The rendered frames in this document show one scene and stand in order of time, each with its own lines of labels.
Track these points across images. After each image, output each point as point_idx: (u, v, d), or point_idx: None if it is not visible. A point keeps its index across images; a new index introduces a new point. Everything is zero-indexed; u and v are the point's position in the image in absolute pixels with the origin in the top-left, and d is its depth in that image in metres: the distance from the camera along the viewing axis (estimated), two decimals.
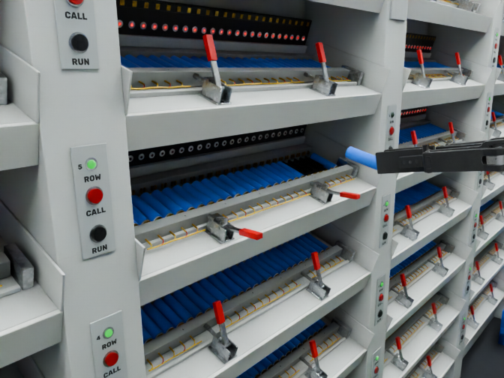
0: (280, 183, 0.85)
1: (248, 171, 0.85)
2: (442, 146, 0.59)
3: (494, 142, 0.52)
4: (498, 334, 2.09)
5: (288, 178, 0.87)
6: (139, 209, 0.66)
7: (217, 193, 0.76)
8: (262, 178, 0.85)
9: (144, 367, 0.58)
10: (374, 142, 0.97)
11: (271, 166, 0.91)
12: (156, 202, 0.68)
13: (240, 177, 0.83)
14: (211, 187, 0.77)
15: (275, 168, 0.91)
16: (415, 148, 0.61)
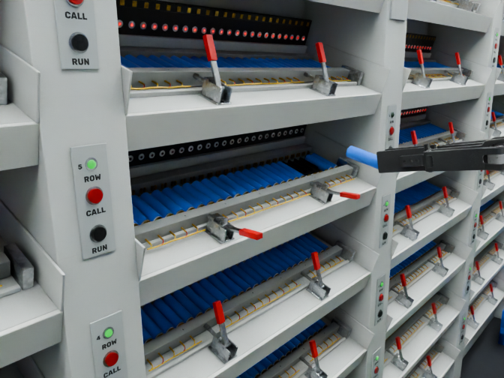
0: (280, 183, 0.85)
1: (248, 171, 0.85)
2: (444, 145, 0.59)
3: (496, 141, 0.51)
4: (498, 334, 2.09)
5: (288, 178, 0.87)
6: (139, 209, 0.66)
7: (217, 193, 0.76)
8: (262, 178, 0.85)
9: (144, 367, 0.58)
10: (374, 142, 0.97)
11: (271, 166, 0.91)
12: (156, 202, 0.68)
13: (240, 177, 0.83)
14: (211, 187, 0.77)
15: (275, 168, 0.91)
16: (416, 147, 0.61)
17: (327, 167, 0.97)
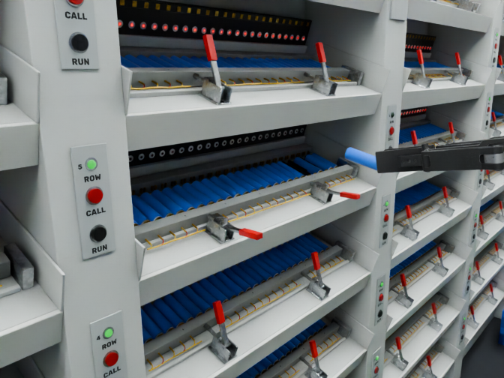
0: (280, 183, 0.85)
1: (248, 171, 0.85)
2: (442, 145, 0.59)
3: (493, 140, 0.51)
4: (498, 334, 2.09)
5: (288, 178, 0.87)
6: (139, 209, 0.66)
7: (217, 193, 0.76)
8: (262, 178, 0.85)
9: (144, 367, 0.58)
10: (374, 142, 0.97)
11: (271, 166, 0.91)
12: (156, 202, 0.68)
13: (240, 177, 0.83)
14: (211, 187, 0.77)
15: (275, 168, 0.91)
16: (415, 147, 0.61)
17: (327, 167, 0.97)
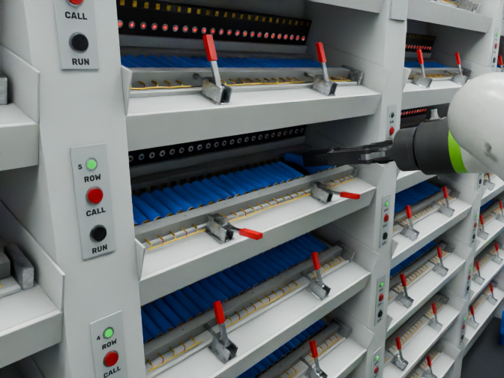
0: (280, 183, 0.85)
1: (248, 171, 0.85)
2: (345, 148, 0.89)
3: (369, 145, 0.81)
4: (498, 334, 2.09)
5: (288, 178, 0.87)
6: (139, 209, 0.66)
7: (217, 193, 0.76)
8: (262, 178, 0.85)
9: (144, 367, 0.58)
10: (374, 142, 0.97)
11: (271, 166, 0.91)
12: (156, 202, 0.68)
13: (240, 177, 0.83)
14: (211, 187, 0.77)
15: (275, 168, 0.91)
16: (328, 149, 0.91)
17: (327, 167, 0.97)
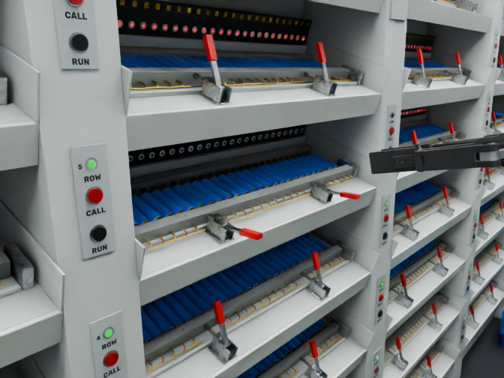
0: (280, 183, 0.85)
1: (248, 171, 0.85)
2: None
3: None
4: (498, 334, 2.09)
5: (288, 178, 0.87)
6: (139, 209, 0.66)
7: (217, 193, 0.76)
8: (262, 178, 0.85)
9: (144, 367, 0.58)
10: (374, 142, 0.97)
11: (271, 166, 0.91)
12: (156, 202, 0.68)
13: (240, 177, 0.83)
14: (211, 187, 0.77)
15: (275, 168, 0.91)
16: (406, 170, 0.60)
17: (327, 167, 0.97)
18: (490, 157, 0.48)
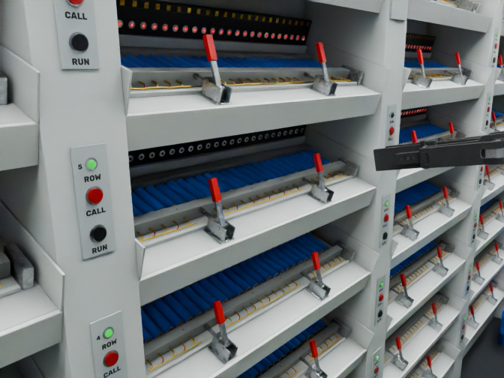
0: None
1: (242, 167, 0.86)
2: None
3: None
4: (498, 334, 2.09)
5: (282, 174, 0.88)
6: (133, 204, 0.67)
7: None
8: (256, 174, 0.86)
9: (144, 367, 0.58)
10: (374, 142, 0.97)
11: (265, 163, 0.92)
12: (149, 197, 0.69)
13: (234, 173, 0.84)
14: (205, 183, 0.78)
15: (269, 164, 0.91)
16: (410, 167, 0.60)
17: (321, 164, 0.98)
18: (496, 154, 0.48)
